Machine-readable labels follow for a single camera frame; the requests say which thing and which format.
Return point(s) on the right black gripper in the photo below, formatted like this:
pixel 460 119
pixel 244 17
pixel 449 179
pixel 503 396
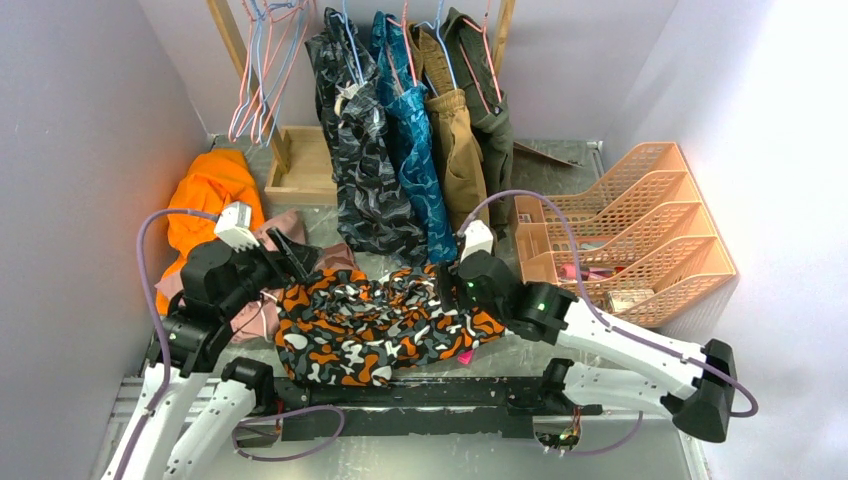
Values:
pixel 462 300

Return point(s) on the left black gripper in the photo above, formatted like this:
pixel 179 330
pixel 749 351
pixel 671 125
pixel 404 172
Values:
pixel 301 257

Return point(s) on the orange camouflage shorts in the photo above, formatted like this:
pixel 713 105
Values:
pixel 341 328

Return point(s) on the pink wire hanger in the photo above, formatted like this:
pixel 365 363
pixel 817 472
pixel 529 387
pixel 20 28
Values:
pixel 240 123

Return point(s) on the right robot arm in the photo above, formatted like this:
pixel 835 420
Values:
pixel 692 385

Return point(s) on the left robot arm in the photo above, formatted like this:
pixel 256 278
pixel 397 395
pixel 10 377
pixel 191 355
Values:
pixel 159 442

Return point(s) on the black grey patterned shorts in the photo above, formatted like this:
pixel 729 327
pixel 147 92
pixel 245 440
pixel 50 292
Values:
pixel 375 215

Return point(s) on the tan brown shorts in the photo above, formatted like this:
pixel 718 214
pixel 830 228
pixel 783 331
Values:
pixel 456 153

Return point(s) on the dark olive green shorts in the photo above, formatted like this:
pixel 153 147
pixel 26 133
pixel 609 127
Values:
pixel 486 101

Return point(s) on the blue patterned shorts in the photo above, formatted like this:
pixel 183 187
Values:
pixel 409 137

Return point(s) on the pink plastic clip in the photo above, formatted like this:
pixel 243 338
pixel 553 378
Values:
pixel 465 358

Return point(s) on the wooden clothes rack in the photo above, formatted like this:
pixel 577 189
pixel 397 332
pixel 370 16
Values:
pixel 300 169

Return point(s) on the peach plastic file organizer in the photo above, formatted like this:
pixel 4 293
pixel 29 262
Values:
pixel 645 214

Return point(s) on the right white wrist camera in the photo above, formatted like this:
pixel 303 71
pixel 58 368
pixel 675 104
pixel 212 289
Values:
pixel 478 237

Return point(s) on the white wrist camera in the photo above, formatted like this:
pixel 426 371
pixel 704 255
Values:
pixel 478 237
pixel 233 227

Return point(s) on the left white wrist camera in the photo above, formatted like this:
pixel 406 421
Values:
pixel 233 227

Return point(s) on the pink drawstring shorts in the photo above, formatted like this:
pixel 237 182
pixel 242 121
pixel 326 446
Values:
pixel 206 302

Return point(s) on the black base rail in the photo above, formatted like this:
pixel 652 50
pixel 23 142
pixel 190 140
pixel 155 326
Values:
pixel 507 406

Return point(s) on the aluminium frame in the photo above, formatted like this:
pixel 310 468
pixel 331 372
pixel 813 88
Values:
pixel 326 421

